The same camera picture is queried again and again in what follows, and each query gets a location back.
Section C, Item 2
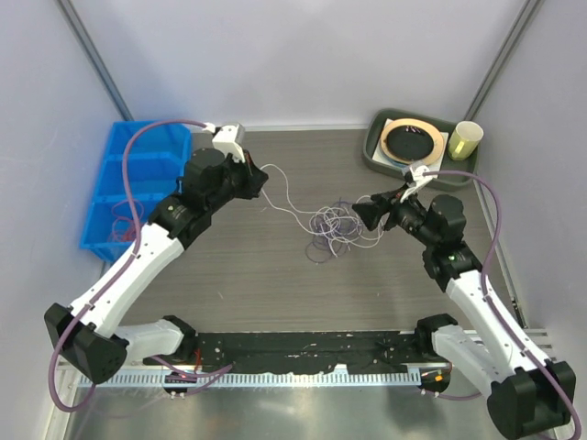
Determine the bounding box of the black plate with gold rim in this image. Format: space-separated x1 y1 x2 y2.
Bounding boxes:
380 118 443 164

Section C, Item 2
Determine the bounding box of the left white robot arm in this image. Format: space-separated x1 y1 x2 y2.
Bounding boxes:
44 148 268 384

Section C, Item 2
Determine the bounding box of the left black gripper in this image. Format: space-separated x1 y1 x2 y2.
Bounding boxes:
206 149 268 214

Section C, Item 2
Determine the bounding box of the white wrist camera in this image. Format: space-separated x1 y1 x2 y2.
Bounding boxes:
400 162 434 203
203 123 246 165

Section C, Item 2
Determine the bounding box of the white wire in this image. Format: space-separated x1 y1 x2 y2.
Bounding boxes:
260 163 382 248

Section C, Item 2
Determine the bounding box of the blue plastic compartment bin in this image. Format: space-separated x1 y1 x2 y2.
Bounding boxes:
80 121 192 263

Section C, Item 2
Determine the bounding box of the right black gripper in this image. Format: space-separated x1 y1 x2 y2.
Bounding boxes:
352 183 438 248

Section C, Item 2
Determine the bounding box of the yellow-green paper cup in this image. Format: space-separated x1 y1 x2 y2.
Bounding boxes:
448 121 484 160

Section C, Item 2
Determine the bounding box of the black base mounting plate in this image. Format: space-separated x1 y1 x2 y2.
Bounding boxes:
163 331 455 375

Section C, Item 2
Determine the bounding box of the aluminium frame rail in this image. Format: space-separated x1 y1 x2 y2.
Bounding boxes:
57 327 560 370

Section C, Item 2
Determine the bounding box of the white slotted cable duct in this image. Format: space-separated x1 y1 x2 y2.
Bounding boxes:
100 366 421 389

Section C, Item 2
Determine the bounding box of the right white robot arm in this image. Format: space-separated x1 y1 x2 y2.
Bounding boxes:
352 188 578 439

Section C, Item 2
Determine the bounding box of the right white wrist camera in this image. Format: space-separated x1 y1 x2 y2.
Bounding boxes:
400 162 434 203

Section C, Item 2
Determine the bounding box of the orange wire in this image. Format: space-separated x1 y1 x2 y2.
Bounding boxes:
105 197 146 244

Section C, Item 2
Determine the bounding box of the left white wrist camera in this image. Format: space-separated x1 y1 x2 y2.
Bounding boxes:
203 123 246 165

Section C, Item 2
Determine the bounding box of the dark green tray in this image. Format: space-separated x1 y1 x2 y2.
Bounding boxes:
362 108 477 179

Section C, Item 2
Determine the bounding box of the white paper under plate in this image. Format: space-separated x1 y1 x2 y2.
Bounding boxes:
371 132 449 172

